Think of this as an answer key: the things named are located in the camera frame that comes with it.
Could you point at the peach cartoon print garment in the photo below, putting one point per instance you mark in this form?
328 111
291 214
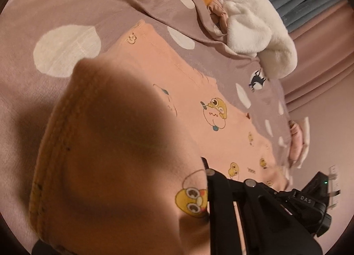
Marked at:
121 167

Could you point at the white fluffy garment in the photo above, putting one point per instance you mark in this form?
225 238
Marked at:
254 27

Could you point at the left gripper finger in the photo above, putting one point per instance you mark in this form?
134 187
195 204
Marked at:
222 194

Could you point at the pink curtain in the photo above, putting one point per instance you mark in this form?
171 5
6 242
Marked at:
325 54

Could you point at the pink white folded cloth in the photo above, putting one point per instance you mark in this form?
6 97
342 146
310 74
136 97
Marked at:
300 143

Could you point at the mauve polka dot blanket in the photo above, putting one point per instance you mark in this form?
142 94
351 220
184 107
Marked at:
42 40

